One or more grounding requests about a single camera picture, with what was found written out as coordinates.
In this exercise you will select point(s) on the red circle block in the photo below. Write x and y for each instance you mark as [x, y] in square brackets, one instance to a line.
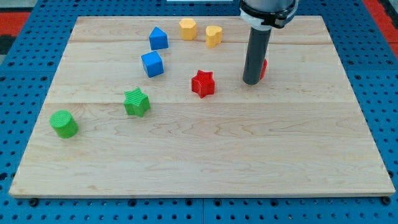
[264, 67]

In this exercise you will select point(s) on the red star block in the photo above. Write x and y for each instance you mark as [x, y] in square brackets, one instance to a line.
[203, 83]

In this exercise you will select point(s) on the wooden board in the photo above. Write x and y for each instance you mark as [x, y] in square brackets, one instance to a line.
[299, 132]

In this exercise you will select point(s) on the green star block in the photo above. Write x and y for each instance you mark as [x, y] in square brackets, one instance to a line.
[136, 102]

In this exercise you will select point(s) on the blue cube block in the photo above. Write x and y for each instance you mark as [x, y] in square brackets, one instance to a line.
[152, 64]

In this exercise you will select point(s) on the yellow heart block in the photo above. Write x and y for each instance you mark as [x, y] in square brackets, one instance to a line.
[213, 36]

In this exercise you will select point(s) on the blue triangle block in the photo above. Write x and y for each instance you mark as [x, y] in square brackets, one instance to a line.
[158, 39]

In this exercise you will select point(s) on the yellow hexagon block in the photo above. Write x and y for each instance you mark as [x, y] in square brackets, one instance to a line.
[188, 28]

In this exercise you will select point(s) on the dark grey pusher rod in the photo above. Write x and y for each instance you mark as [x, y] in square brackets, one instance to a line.
[255, 55]

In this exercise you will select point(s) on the green cylinder block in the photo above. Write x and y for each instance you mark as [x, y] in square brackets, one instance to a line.
[63, 124]

